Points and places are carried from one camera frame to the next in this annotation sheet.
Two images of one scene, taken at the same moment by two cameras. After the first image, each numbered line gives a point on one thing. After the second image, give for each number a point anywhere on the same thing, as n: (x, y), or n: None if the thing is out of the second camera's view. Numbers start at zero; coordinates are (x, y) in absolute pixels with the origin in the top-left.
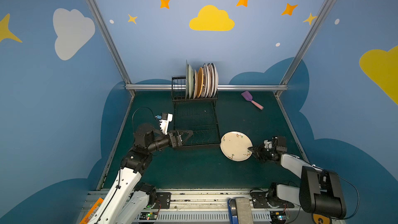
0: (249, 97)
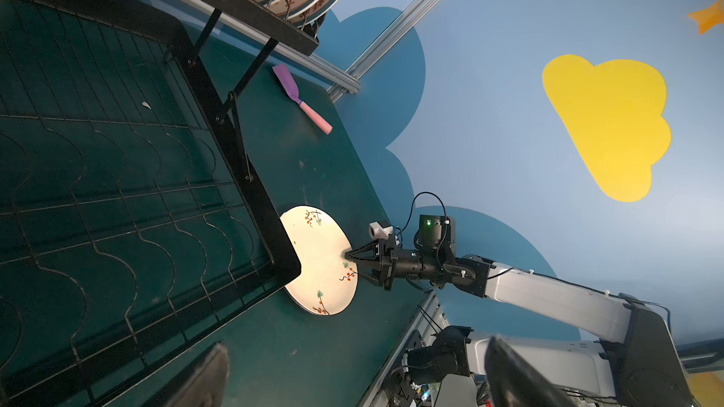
0: (288, 81)
